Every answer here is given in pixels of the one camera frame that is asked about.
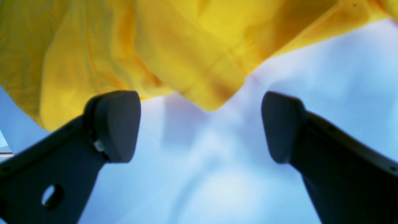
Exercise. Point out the orange t-shirt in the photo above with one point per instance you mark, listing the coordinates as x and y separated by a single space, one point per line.
57 54

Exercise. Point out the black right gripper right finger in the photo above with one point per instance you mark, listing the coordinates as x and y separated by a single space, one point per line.
348 183

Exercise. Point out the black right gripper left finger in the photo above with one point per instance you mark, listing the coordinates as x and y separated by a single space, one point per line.
51 182

